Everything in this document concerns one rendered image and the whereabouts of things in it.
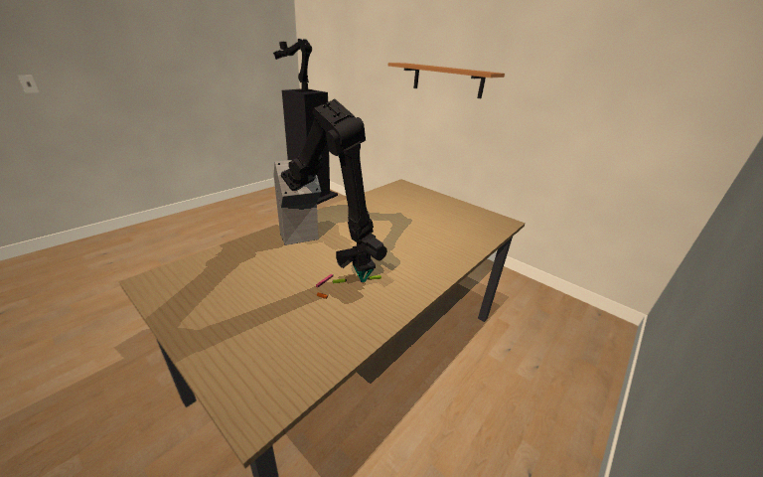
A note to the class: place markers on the pink rod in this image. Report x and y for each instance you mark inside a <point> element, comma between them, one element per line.
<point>324,280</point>

